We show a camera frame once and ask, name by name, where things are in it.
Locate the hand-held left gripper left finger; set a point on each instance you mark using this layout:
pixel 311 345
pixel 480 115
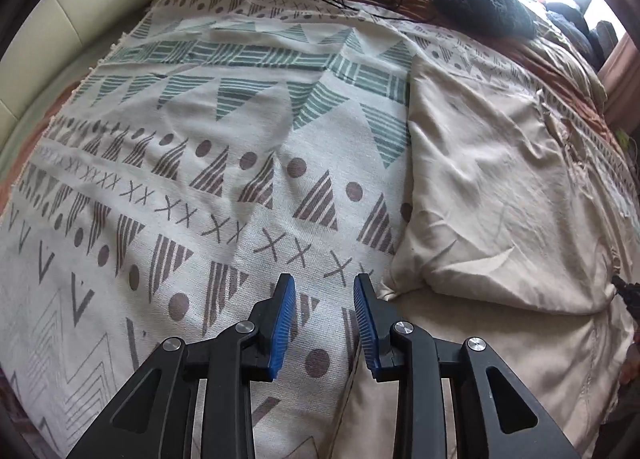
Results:
pixel 282 324

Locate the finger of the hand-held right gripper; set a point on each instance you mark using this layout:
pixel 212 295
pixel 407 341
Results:
pixel 629 294

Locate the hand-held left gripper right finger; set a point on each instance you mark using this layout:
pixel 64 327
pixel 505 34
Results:
pixel 365 324

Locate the beige garment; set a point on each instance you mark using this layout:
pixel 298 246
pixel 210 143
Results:
pixel 490 189

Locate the pile of dark clothes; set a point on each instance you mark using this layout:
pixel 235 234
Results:
pixel 575 29

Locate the pink curtain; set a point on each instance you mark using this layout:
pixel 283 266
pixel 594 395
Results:
pixel 620 79

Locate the geometric patterned blanket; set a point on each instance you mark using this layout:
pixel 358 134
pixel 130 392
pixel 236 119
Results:
pixel 200 114

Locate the orange-brown blanket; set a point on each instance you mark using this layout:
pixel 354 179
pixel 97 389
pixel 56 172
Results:
pixel 550 59

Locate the cream padded headboard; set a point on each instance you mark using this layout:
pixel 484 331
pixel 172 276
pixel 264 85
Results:
pixel 65 29

